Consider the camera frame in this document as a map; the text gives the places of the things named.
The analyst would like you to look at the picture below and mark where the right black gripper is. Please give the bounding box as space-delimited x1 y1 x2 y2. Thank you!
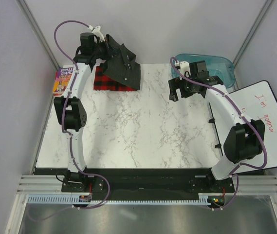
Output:
168 74 197 102

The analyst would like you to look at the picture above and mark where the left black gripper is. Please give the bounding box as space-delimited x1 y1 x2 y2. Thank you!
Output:
92 38 118 61

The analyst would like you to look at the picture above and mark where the dark pinstriped long sleeve shirt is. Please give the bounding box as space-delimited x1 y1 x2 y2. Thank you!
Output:
103 34 141 90

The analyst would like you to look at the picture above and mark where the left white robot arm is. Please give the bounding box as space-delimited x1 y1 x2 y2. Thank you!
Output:
54 33 111 193

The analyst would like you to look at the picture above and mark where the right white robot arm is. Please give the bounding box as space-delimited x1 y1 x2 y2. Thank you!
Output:
168 57 268 192

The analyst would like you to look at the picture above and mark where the red black plaid folded shirt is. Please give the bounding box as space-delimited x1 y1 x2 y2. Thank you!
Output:
93 64 138 92

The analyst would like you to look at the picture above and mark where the teal transparent plastic bin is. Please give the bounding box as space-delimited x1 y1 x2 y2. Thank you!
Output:
175 54 236 89

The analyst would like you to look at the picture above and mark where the Roald Dahl paperback book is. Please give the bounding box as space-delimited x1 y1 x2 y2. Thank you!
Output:
53 66 74 97

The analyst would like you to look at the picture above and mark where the whiteboard with red writing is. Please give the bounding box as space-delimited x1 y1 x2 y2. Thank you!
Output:
206 80 277 173

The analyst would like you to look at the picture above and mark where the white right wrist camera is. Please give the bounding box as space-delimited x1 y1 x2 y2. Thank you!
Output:
175 61 191 78

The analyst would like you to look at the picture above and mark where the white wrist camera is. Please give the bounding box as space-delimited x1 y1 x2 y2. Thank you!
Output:
88 25 105 42
175 61 191 78

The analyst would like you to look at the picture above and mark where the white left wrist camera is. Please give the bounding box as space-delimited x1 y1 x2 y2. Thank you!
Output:
88 25 105 42

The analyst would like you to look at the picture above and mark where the white slotted cable duct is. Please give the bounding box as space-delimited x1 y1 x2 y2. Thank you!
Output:
27 194 222 205

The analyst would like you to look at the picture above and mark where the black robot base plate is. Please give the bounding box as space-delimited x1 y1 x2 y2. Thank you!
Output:
60 167 236 201

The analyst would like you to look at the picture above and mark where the aluminium frame rail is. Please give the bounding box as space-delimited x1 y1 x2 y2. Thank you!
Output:
17 175 277 195

